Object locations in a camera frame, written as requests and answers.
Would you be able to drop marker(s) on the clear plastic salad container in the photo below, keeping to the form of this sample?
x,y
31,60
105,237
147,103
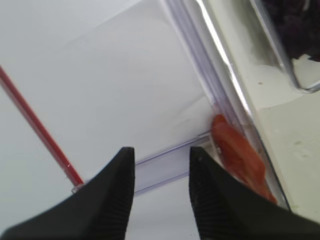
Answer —
x,y
282,45

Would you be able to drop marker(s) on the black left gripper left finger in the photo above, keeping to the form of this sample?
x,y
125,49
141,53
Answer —
x,y
100,210

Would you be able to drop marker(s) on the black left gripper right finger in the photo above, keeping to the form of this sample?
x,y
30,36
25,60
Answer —
x,y
225,209

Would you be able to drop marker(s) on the white metal tray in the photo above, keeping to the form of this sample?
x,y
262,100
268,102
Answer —
x,y
281,98

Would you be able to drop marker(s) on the remaining tomato slice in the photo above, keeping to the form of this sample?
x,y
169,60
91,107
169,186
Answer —
x,y
239,158

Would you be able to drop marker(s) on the upper left clear rail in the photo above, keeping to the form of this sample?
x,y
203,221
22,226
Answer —
x,y
167,166

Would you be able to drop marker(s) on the left red strip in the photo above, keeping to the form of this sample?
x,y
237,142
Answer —
x,y
40,130

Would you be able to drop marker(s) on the purple cabbage leaves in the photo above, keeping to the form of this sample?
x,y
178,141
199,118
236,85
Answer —
x,y
297,23

